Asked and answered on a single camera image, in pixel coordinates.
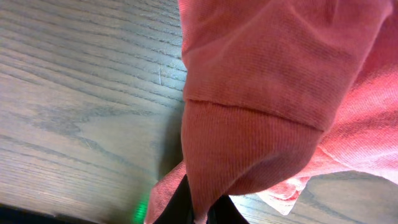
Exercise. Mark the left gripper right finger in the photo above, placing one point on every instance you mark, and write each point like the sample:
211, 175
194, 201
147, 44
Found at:
223, 211

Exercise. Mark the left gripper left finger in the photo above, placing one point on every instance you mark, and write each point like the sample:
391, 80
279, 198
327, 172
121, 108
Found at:
179, 210

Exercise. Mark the red printed t-shirt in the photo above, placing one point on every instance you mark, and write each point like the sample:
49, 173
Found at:
280, 91

